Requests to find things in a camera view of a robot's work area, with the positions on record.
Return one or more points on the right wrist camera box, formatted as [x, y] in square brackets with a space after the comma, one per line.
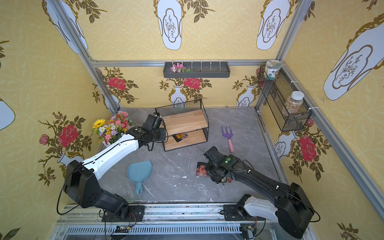
[214, 156]

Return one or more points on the flower bouquet white fence planter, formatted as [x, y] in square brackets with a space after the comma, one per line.
[111, 130]

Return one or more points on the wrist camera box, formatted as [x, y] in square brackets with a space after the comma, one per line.
[214, 156]
[153, 123]

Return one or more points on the purple garden fork pink handle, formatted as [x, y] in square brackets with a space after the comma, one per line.
[227, 133]

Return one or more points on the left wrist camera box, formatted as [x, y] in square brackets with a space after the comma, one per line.
[153, 123]

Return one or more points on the grey wall-mounted tray shelf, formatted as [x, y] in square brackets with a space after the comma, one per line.
[200, 69]

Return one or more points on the pink artificial flowers in tray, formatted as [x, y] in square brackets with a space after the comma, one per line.
[179, 68]

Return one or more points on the black wire wall basket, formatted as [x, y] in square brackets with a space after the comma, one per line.
[275, 94]

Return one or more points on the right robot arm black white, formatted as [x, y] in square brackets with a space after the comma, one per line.
[294, 210]

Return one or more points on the white patterned lidded jar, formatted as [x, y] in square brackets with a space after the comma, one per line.
[272, 69]

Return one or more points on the light blue leaf-shaped tray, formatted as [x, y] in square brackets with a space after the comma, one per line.
[138, 173]

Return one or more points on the shelf dark red bag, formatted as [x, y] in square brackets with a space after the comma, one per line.
[201, 170]

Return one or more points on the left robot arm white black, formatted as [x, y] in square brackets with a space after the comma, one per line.
[82, 178]

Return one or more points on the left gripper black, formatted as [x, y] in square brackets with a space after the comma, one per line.
[160, 132]

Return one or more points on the clear jar white lid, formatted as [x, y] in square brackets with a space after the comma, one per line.
[293, 103]

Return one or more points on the small circuit board with wires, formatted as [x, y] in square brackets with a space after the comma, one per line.
[122, 229]

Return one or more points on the black wire two-tier shelf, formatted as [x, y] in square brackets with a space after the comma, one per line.
[187, 117]

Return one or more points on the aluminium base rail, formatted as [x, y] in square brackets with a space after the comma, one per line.
[193, 219]

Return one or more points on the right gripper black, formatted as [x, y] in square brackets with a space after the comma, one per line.
[208, 169]

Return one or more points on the lower shelf orange black bag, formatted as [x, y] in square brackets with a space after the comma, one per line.
[179, 137]

